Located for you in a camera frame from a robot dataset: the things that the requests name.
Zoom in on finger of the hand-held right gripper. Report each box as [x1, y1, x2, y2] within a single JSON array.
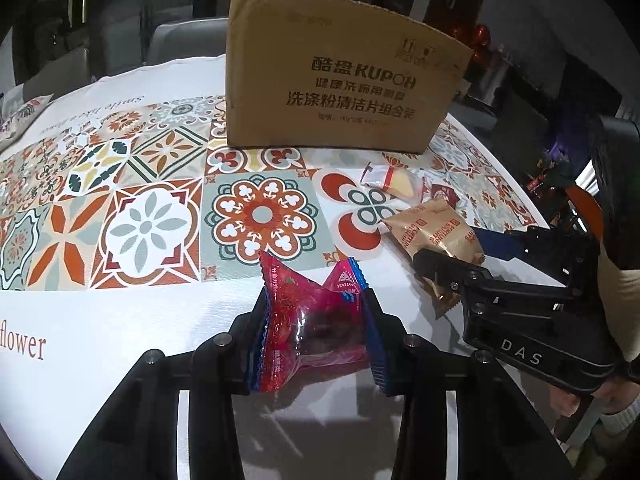
[[471, 226, 599, 287], [412, 248, 497, 312]]

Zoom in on person's right forearm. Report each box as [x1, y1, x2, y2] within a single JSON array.
[[602, 400, 640, 442]]

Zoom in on person's cream sweater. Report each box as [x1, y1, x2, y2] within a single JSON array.
[[597, 250, 640, 363]]

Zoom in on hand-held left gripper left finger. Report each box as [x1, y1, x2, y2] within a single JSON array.
[[57, 287, 281, 480]]

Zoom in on clear packet with yellow cake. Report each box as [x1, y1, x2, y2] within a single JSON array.
[[361, 162, 427, 200]]

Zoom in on grey dining chair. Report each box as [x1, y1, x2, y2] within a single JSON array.
[[37, 52, 103, 99], [147, 17, 230, 69]]

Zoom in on brown cardboard box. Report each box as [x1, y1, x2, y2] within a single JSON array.
[[225, 0, 473, 155]]

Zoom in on floral print bag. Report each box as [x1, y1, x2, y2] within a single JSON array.
[[0, 94, 54, 150]]

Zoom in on golden brown biscuit packet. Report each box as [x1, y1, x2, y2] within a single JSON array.
[[380, 199, 487, 320]]

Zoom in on red foil balloons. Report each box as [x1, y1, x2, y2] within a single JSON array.
[[462, 24, 494, 61]]

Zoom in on red snack packet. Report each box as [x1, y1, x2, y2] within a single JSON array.
[[248, 250, 383, 395]]

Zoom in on white packet with red label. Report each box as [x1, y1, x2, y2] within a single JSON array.
[[427, 182, 468, 209]]

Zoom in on person's right hand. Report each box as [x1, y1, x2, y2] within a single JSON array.
[[548, 377, 640, 418]]

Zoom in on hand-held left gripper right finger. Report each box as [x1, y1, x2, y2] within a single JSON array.
[[362, 290, 576, 480]]

